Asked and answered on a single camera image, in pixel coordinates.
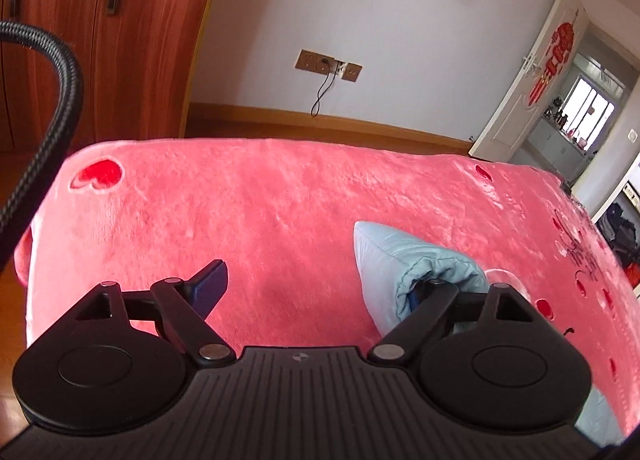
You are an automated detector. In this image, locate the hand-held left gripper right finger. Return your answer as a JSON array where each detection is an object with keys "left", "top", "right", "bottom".
[{"left": 367, "top": 277, "right": 542, "bottom": 367}]

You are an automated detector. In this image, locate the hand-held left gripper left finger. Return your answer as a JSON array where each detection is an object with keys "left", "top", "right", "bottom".
[{"left": 75, "top": 259, "right": 237, "bottom": 369}]

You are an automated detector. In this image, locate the light blue padded jacket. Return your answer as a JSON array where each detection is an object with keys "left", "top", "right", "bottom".
[{"left": 352, "top": 221, "right": 632, "bottom": 447}]

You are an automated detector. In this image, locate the pile of dark clothes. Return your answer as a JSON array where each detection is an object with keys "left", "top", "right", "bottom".
[{"left": 597, "top": 202, "right": 640, "bottom": 267}]

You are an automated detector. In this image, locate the pink plush heart-print blanket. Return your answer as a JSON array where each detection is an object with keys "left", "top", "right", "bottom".
[{"left": 14, "top": 137, "right": 640, "bottom": 446}]

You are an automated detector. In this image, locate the wooden baseboard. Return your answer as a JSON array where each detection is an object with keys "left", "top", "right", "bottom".
[{"left": 189, "top": 102, "right": 472, "bottom": 154}]

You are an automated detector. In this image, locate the white room door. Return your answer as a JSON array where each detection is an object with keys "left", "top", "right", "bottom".
[{"left": 468, "top": 0, "right": 589, "bottom": 164}]

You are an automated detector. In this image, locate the red-brown wooden wardrobe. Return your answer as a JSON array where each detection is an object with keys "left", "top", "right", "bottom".
[{"left": 0, "top": 0, "right": 234, "bottom": 157}]

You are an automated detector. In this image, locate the bright window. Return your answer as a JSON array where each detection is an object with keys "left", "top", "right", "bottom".
[{"left": 567, "top": 74, "right": 616, "bottom": 154}]

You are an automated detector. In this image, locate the red paper door decoration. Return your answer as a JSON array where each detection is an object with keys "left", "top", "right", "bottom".
[{"left": 528, "top": 10, "right": 576, "bottom": 106}]

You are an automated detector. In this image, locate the thin black power cable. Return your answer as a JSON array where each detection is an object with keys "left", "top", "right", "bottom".
[{"left": 310, "top": 58, "right": 337, "bottom": 117}]

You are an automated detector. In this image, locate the black braided cable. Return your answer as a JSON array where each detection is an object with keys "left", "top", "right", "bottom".
[{"left": 0, "top": 20, "right": 84, "bottom": 267}]

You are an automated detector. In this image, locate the wide brown wall socket plate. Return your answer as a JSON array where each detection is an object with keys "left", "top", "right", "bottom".
[{"left": 294, "top": 49, "right": 337, "bottom": 76}]

